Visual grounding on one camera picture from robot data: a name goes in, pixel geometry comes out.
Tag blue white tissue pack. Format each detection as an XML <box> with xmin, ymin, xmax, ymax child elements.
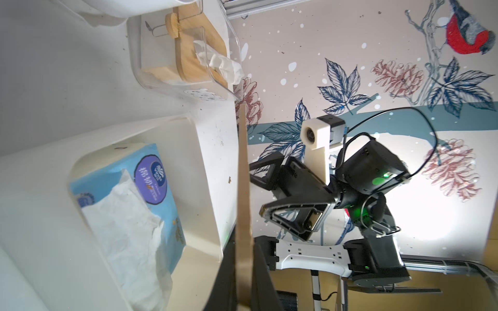
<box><xmin>70</xmin><ymin>143</ymin><xmax>185</xmax><ymax>310</ymax></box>

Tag clear plastic tissue box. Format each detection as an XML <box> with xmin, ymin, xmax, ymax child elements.
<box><xmin>127</xmin><ymin>1</ymin><xmax>245</xmax><ymax>102</ymax></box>

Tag yellow plastic lid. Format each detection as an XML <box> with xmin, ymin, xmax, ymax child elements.
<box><xmin>235</xmin><ymin>104</ymin><xmax>254</xmax><ymax>310</ymax></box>

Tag bamboo tissue box lid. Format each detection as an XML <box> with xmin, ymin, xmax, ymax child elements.
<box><xmin>140</xmin><ymin>1</ymin><xmax>228</xmax><ymax>88</ymax></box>

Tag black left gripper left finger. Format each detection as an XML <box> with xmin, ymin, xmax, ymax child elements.
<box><xmin>204</xmin><ymin>237</ymin><xmax>237</xmax><ymax>311</ymax></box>

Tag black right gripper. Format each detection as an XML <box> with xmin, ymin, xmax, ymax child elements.
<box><xmin>249</xmin><ymin>152</ymin><xmax>337</xmax><ymax>242</ymax></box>

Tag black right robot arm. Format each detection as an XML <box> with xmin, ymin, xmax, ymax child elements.
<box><xmin>249</xmin><ymin>138</ymin><xmax>411</xmax><ymax>287</ymax></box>

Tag white rectangular bin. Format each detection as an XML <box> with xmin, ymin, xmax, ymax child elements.
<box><xmin>1</xmin><ymin>116</ymin><xmax>238</xmax><ymax>310</ymax></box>

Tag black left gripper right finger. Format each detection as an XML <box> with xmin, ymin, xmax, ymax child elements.
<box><xmin>252</xmin><ymin>244</ymin><xmax>283</xmax><ymax>311</ymax></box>

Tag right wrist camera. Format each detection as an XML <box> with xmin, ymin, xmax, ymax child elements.
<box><xmin>300</xmin><ymin>115</ymin><xmax>346</xmax><ymax>185</ymax></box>

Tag white pen holder cup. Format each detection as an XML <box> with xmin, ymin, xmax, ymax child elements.
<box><xmin>51</xmin><ymin>0</ymin><xmax>195</xmax><ymax>27</ymax></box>

